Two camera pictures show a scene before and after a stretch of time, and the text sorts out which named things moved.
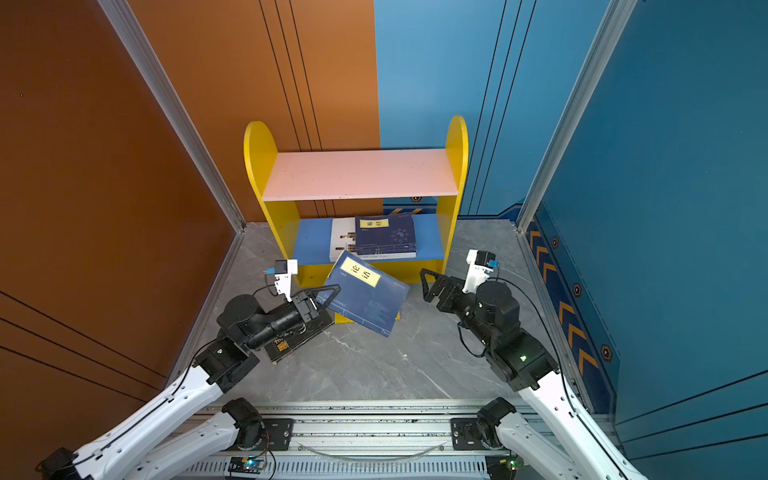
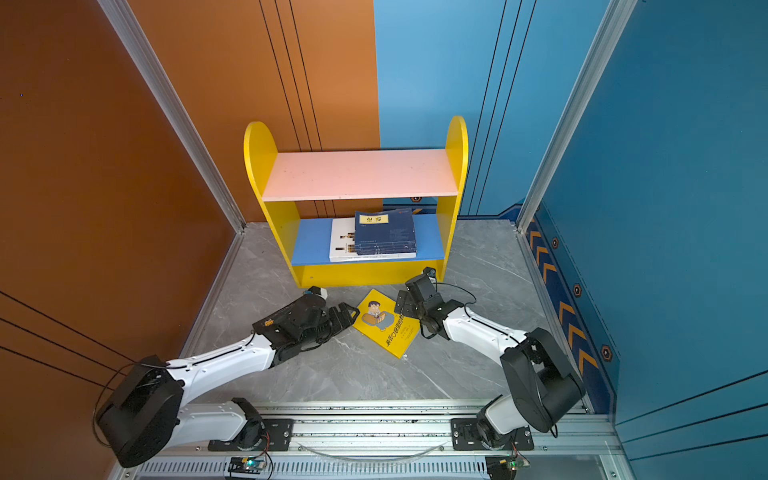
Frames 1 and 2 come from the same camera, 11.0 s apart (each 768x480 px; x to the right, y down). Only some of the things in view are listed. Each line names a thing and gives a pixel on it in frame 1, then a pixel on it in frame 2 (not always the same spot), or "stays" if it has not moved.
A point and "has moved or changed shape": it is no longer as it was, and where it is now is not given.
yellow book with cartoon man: [341, 319] has moved or changed shape
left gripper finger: [309, 304] to [340, 317]
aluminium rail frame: [364, 441] stays
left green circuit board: [246, 464] stays
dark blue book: [366, 294] to [384, 231]
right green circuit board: [503, 467] stays
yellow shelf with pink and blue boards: [364, 173] stays
